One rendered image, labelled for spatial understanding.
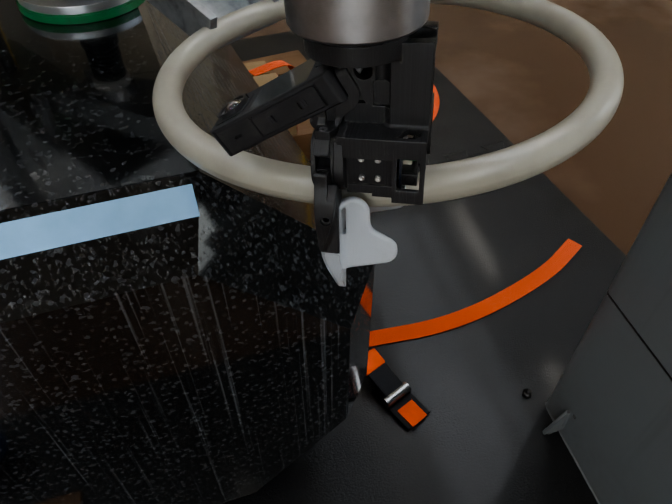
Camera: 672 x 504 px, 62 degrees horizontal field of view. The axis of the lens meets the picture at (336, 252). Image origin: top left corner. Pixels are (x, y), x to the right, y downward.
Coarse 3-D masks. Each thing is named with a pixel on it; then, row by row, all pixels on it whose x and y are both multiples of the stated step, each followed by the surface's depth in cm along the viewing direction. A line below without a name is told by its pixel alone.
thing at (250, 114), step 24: (288, 72) 41; (312, 72) 38; (240, 96) 43; (264, 96) 40; (288, 96) 38; (312, 96) 38; (336, 96) 37; (240, 120) 40; (264, 120) 40; (288, 120) 40; (240, 144) 42
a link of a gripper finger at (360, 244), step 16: (352, 208) 43; (368, 208) 43; (352, 224) 43; (368, 224) 43; (352, 240) 44; (368, 240) 44; (384, 240) 44; (336, 256) 44; (352, 256) 45; (368, 256) 45; (384, 256) 44; (336, 272) 46
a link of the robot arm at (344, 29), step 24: (288, 0) 33; (312, 0) 31; (336, 0) 31; (360, 0) 31; (384, 0) 31; (408, 0) 32; (288, 24) 35; (312, 24) 32; (336, 24) 32; (360, 24) 32; (384, 24) 32; (408, 24) 33
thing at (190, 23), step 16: (160, 0) 73; (176, 0) 70; (192, 0) 69; (208, 0) 77; (224, 0) 77; (240, 0) 78; (256, 0) 77; (272, 0) 75; (176, 16) 72; (192, 16) 70; (208, 16) 68; (192, 32) 72
